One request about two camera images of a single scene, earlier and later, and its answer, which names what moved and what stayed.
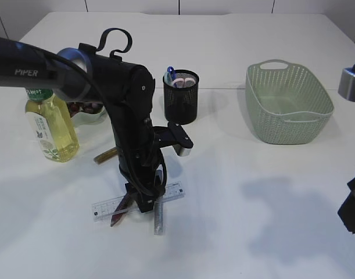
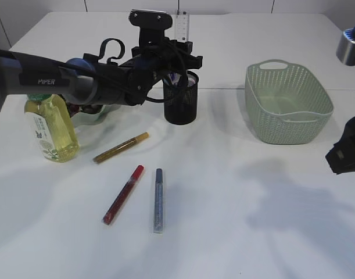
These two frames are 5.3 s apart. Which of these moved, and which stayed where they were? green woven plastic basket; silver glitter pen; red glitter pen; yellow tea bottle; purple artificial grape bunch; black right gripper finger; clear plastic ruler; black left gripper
Moved: clear plastic ruler; black right gripper finger; black left gripper; red glitter pen
Stayed: purple artificial grape bunch; silver glitter pen; green woven plastic basket; yellow tea bottle
